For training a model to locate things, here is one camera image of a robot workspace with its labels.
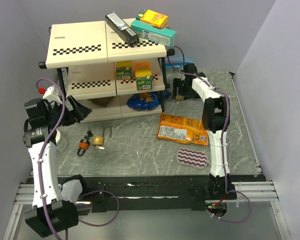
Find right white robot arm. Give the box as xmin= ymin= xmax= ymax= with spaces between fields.
xmin=172 ymin=63 xmax=231 ymax=200

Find orange yellow snack box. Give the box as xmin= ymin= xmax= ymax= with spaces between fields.
xmin=135 ymin=8 xmax=169 ymax=29

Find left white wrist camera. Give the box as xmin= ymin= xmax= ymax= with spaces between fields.
xmin=38 ymin=85 xmax=63 ymax=105

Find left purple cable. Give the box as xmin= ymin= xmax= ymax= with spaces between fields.
xmin=36 ymin=77 xmax=120 ymax=240

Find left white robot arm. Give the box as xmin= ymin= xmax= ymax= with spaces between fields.
xmin=22 ymin=95 xmax=91 ymax=238

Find beige checkered three-tier shelf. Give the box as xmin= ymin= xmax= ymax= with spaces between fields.
xmin=38 ymin=20 xmax=169 ymax=123

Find black keys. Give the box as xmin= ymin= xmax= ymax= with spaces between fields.
xmin=84 ymin=129 xmax=93 ymax=141

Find orange black padlock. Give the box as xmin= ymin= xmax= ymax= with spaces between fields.
xmin=77 ymin=139 xmax=90 ymax=157

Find small brass padlock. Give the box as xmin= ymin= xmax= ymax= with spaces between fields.
xmin=175 ymin=95 xmax=184 ymax=101

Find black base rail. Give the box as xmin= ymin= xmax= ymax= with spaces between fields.
xmin=55 ymin=174 xmax=243 ymax=214

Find teal toothpaste box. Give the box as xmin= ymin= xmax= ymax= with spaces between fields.
xmin=130 ymin=20 xmax=177 ymax=47

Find orange kettle chip bag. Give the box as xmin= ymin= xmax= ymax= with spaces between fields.
xmin=156 ymin=113 xmax=209 ymax=146

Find blue chip bag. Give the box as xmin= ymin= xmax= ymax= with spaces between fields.
xmin=126 ymin=90 xmax=171 ymax=111

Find large brass long-shackle padlock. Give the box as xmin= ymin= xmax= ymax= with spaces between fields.
xmin=91 ymin=124 xmax=112 ymax=147

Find green yellow box left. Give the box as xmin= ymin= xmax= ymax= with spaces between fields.
xmin=115 ymin=60 xmax=133 ymax=81

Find silver key on table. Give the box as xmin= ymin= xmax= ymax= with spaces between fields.
xmin=94 ymin=145 xmax=105 ymax=150

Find clear tape roll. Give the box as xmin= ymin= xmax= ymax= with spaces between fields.
xmin=55 ymin=130 xmax=68 ymax=153

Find green yellow box right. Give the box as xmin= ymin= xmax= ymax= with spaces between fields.
xmin=134 ymin=62 xmax=153 ymax=91

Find long black box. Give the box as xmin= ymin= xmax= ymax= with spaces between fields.
xmin=105 ymin=12 xmax=139 ymax=47

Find purple wavy sponge pad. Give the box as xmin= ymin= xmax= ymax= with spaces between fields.
xmin=176 ymin=148 xmax=210 ymax=170

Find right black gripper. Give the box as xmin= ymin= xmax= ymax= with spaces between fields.
xmin=171 ymin=78 xmax=194 ymax=101

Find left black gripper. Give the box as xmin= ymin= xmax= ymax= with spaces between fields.
xmin=45 ymin=95 xmax=91 ymax=128

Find green yellow box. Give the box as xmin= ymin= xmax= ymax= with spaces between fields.
xmin=115 ymin=60 xmax=133 ymax=81
xmin=134 ymin=62 xmax=153 ymax=91

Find blue white toothpaste box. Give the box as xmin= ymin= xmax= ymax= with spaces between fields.
xmin=165 ymin=59 xmax=183 ymax=73

